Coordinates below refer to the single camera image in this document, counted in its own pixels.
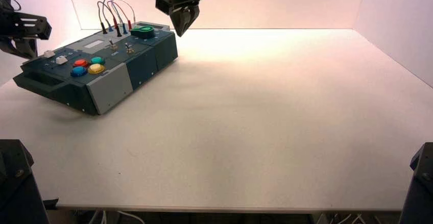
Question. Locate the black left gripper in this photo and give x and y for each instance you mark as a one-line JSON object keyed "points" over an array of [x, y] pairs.
{"points": [[20, 26]]}

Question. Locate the grey and blue control box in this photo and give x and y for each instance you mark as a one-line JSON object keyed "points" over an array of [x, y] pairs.
{"points": [[142, 67]]}

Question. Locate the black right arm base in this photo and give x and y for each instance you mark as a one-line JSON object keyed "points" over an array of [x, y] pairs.
{"points": [[419, 192]]}

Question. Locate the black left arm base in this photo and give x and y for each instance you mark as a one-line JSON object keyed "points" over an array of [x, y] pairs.
{"points": [[17, 188]]}

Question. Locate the white slider knob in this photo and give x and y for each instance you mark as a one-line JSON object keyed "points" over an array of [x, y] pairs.
{"points": [[61, 60], [49, 53]]}

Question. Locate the green rotary knob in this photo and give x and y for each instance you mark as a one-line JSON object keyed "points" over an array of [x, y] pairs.
{"points": [[142, 32]]}

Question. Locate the red round push button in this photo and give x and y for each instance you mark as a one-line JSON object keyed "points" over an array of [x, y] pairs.
{"points": [[81, 62]]}

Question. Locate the blue round push button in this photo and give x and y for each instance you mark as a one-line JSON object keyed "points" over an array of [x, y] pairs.
{"points": [[78, 71]]}

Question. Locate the small grey display screen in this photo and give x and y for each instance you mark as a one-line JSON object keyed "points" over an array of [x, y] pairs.
{"points": [[93, 44]]}

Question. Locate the green round push button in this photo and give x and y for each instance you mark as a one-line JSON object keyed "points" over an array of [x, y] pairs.
{"points": [[97, 60]]}

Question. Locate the yellow round push button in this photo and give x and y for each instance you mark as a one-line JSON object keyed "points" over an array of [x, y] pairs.
{"points": [[96, 68]]}

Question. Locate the metal toggle switch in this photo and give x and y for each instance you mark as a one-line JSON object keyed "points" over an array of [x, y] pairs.
{"points": [[129, 49], [112, 45]]}

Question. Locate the black table bracket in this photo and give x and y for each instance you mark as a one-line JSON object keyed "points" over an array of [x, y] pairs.
{"points": [[51, 203]]}

